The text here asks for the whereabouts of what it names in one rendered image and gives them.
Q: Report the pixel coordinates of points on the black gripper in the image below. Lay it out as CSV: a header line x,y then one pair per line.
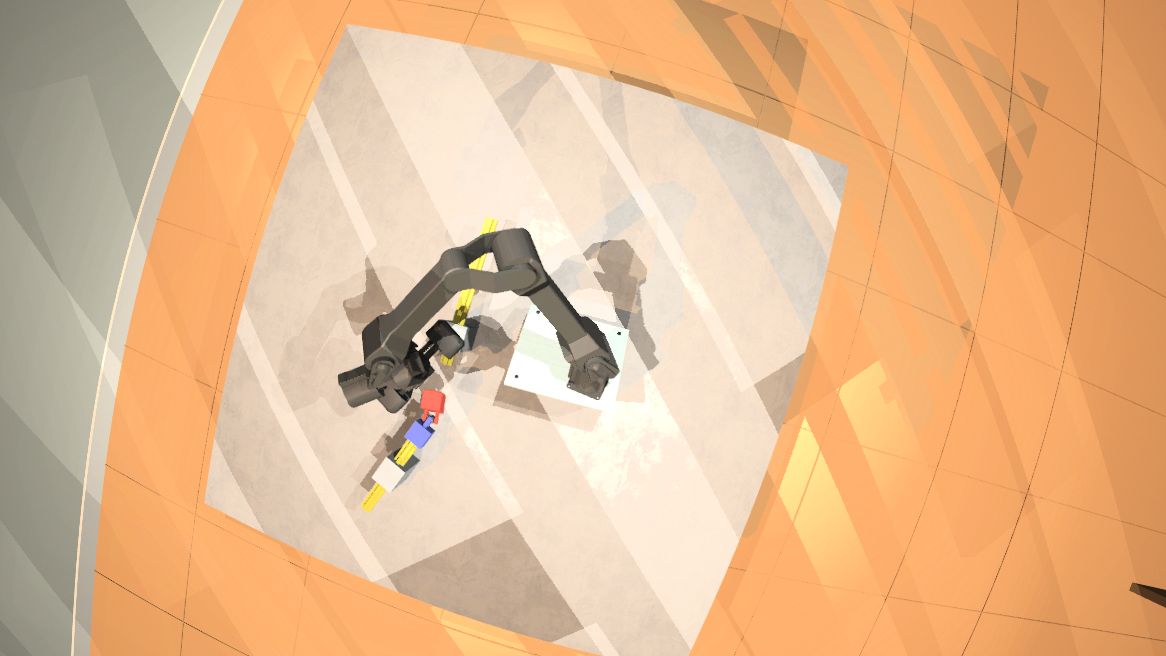
x,y
443,338

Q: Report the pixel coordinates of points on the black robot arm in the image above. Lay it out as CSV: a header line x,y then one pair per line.
x,y
387,340

